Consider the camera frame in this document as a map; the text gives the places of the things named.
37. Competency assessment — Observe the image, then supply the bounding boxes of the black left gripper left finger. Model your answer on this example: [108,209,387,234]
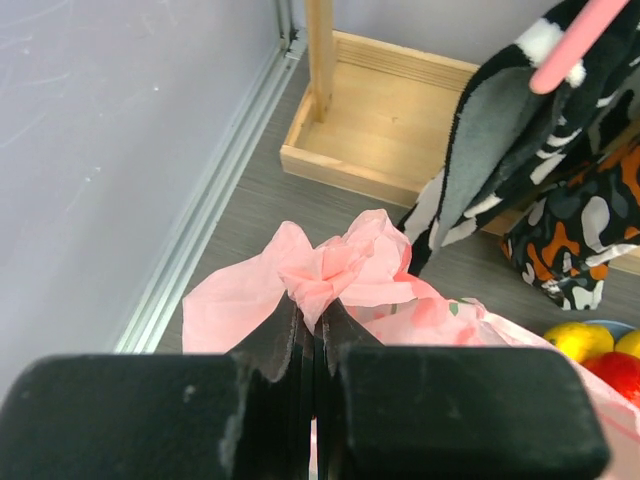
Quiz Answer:
[1,298,311,479]

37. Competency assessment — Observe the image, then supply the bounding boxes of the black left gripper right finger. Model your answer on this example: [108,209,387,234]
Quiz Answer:
[314,302,611,479]

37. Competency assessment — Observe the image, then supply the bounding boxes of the pink peach plastic bag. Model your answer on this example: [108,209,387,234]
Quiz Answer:
[182,208,640,480]

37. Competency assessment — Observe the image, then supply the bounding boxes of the red apple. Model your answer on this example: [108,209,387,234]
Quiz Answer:
[583,351,639,407]

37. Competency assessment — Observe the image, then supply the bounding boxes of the yellow mango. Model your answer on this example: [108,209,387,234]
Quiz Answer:
[543,322,614,364]

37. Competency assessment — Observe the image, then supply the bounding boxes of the orange camouflage cloth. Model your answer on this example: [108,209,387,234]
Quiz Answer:
[501,140,639,311]

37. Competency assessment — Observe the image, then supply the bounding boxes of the light blue plate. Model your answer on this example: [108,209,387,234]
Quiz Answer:
[584,319,636,342]

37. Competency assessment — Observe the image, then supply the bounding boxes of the yellow banana bunch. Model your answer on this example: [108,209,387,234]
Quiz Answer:
[615,330,640,358]

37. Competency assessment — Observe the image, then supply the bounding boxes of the wooden clothes rack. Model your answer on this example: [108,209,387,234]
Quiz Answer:
[279,0,640,276]

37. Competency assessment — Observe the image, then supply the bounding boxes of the zebra pattern cloth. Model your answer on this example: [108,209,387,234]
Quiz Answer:
[398,1,639,275]

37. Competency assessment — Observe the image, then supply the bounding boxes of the pink clothes hanger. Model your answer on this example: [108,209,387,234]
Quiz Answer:
[529,0,629,95]

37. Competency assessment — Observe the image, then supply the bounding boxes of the aluminium frame rail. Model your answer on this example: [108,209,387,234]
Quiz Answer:
[114,1,306,354]

